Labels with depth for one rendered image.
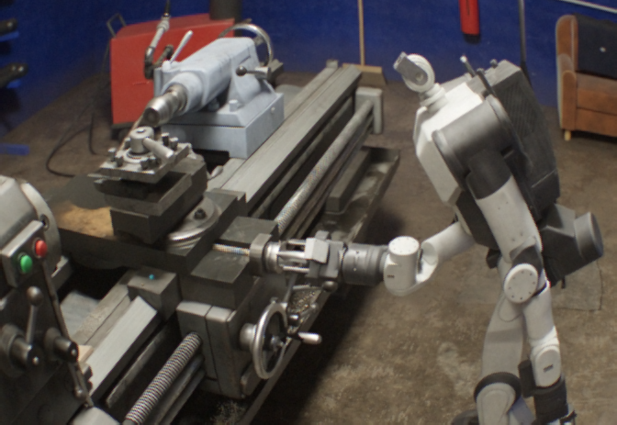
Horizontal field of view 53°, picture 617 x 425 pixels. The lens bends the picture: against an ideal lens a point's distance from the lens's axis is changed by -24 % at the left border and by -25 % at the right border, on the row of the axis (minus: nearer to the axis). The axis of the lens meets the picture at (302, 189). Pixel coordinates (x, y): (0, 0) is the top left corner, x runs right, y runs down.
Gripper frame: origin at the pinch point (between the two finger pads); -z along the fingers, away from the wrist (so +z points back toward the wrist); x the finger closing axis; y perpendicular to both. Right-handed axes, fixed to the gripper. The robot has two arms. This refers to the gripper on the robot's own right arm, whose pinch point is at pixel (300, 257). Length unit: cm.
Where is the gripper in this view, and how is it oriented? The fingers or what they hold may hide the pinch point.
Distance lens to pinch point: 172.9
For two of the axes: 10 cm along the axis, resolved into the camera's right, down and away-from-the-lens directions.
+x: -1.8, 9.5, -2.4
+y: 2.6, 2.8, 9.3
